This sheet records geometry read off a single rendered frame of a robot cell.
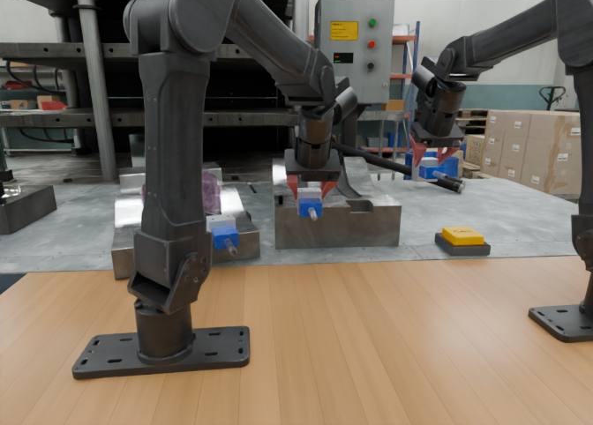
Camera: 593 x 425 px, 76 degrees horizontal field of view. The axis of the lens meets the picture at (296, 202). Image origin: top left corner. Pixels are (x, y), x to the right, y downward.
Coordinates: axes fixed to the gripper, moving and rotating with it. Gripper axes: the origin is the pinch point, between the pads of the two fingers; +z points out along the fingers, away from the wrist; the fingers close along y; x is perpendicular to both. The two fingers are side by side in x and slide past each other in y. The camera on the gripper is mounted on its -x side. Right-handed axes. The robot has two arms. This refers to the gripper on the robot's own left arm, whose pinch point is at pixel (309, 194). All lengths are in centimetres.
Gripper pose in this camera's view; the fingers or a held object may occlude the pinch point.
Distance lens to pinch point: 77.0
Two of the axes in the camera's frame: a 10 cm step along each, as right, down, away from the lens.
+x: 0.6, 7.1, -7.1
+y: -10.0, 0.1, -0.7
